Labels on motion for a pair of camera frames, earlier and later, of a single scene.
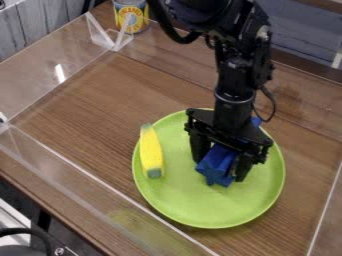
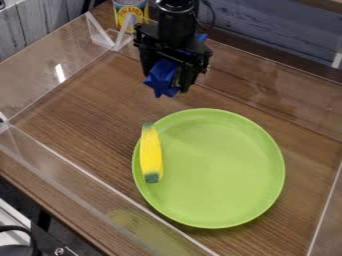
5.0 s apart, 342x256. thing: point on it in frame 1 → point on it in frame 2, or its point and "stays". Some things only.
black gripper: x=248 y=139 → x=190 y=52
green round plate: x=182 y=194 stays
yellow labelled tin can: x=131 y=15 stays
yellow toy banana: x=151 y=155 stays
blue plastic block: x=218 y=163 → x=161 y=71
